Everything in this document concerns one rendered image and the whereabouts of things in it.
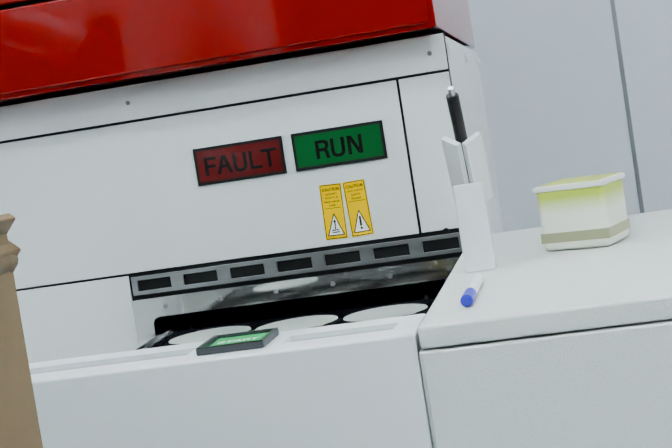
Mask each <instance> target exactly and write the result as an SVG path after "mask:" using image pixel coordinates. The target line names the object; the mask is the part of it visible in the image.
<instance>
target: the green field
mask: <svg viewBox="0 0 672 448"><path fill-rule="evenodd" d="M294 141H295V148H296V154H297V161H298V167H299V168H303V167H310V166H316V165H323V164H329V163H336V162H343V161H349V160H356V159H363V158H369V157H376V156H383V155H384V153H383V146H382V140H381V133H380V126H379V124H373V125H367V126H360V127H354V128H347V129H341V130H335V131H328V132H322V133H315V134H309V135H302V136H296V137H294Z"/></svg>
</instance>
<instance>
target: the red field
mask: <svg viewBox="0 0 672 448"><path fill-rule="evenodd" d="M196 157H197V163H198V169H199V175H200V182H201V183H203V182H210V181H217V180H223V179H230V178H237V177H243V176H250V175H256V174H263V173H270V172H276V171H283V165H282V158H281V152H280V146H279V139H277V140H270V141H264V142H257V143H251V144H245V145H238V146H232V147H225V148H219V149H212V150H206V151H200V152H196Z"/></svg>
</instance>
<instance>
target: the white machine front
mask: <svg viewBox="0 0 672 448"><path fill-rule="evenodd" d="M450 86H452V80H451V73H450V67H449V60H448V53H447V47H446V40H445V33H444V32H437V33H431V34H425V35H419V36H414V37H408V38H402V39H396V40H390V41H384V42H378V43H372V44H366V45H360V46H354V47H348V48H342V49H336V50H330V51H324V52H318V53H312V54H306V55H300V56H294V57H288V58H282V59H276V60H270V61H264V62H258V63H252V64H246V65H240V66H235V67H229V68H223V69H217V70H211V71H205V72H199V73H193V74H187V75H181V76H175V77H169V78H163V79H157V80H151V81H145V82H139V83H133V84H127V85H121V86H115V87H109V88H103V89H97V90H91V91H85V92H79V93H73V94H67V95H61V96H56V97H50V98H44V99H38V100H32V101H26V102H20V103H14V104H8V105H2V106H0V215H3V214H7V213H9V214H11V215H12V216H14V217H15V221H14V223H13V224H12V226H11V228H10V230H9V231H8V233H7V238H8V240H9V241H10V242H12V243H13V244H15V245H16V246H18V247H19V248H20V249H21V251H20V252H19V254H18V256H17V257H18V265H17V267H16V269H15V271H14V273H13V274H14V279H15V285H16V291H17V297H18V303H19V309H20V315H21V321H22V327H23V332H24V338H25V344H26V350H27V356H28V362H29V363H37V362H44V361H52V360H60V359H68V358H76V357H84V356H92V355H100V354H108V353H116V352H123V351H131V350H135V349H136V348H138V347H139V344H138V338H137V332H136V326H135V320H134V314H133V308H132V302H133V301H134V300H136V299H140V298H147V297H155V296H162V295H169V294H177V293H184V292H192V291H199V290H207V289H214V288H222V287H229V286H236V285H244V284H251V283H259V282H266V281H274V280H281V279H288V278H296V277H303V276H311V275H318V274H326V273H333V272H341V271H348V270H355V269H363V268H370V267H378V266H385V265H393V264H400V263H407V262H415V261H422V260H430V259H437V258H445V257H452V256H460V255H462V253H463V252H457V253H449V254H442V255H435V256H427V257H420V258H412V259H405V260H398V261H390V262H383V263H375V264H368V265H360V266H353V267H346V268H338V269H331V270H323V271H316V272H309V273H301V274H294V275H286V276H279V277H272V278H264V279H257V280H249V281H242V282H234V283H227V284H220V285H212V286H205V287H197V288H190V289H183V290H175V291H168V292H160V293H153V294H146V295H138V296H134V295H133V289H132V283H131V277H138V276H145V275H152V274H159V273H167V272H174V271H181V270H188V269H196V268H203V267H210V266H217V265H225V264H232V263H239V262H246V261H254V260H261V259H268V258H275V257H283V256H290V255H297V254H304V253H312V252H319V251H326V250H333V249H341V248H348V247H355V246H362V245H370V244H377V243H384V242H391V241H399V240H406V239H413V238H420V237H428V236H435V235H442V234H449V233H457V232H459V225H458V218H457V212H456V205H455V200H454V196H453V191H452V187H451V182H450V178H449V173H448V168H447V164H446V159H445V155H444V150H443V146H442V141H441V139H442V138H443V137H445V136H446V137H448V138H450V139H452V140H455V137H454V132H453V127H452V123H451V118H450V113H449V109H448V104H447V99H446V95H447V94H448V87H450ZM373 124H379V126H380V133H381V140H382V146H383V153H384V155H383V156H376V157H369V158H363V159H356V160H349V161H343V162H336V163H329V164H323V165H316V166H310V167H303V168H299V167H298V161H297V154H296V148H295V141H294V137H296V136H302V135H309V134H315V133H322V132H328V131H335V130H341V129H347V128H354V127H360V126H367V125H373ZM277 139H279V146H280V152H281V158H282V165H283V171H276V172H270V173H263V174H256V175H250V176H243V177H237V178H230V179H223V180H217V181H210V182H203V183H201V182H200V175H199V169H198V163H197V157H196V152H200V151H206V150H212V149H219V148H225V147H232V146H238V145H245V144H251V143H257V142H264V141H270V140H277ZM360 179H364V182H365V188H366V193H367V199H368V204H369V210H370V215H371V220H372V226H373V231H374V234H368V235H362V236H356V237H352V233H351V227H350V222H349V216H348V211H347V206H346V200H345V195H344V190H343V184H342V183H344V182H349V181H355V180H360ZM336 183H341V190H342V198H343V205H344V213H345V220H346V227H347V235H348V238H341V239H333V240H326V234H325V227H324V220H323V212H322V205H321V198H320V190H319V186H320V185H328V184H336Z"/></svg>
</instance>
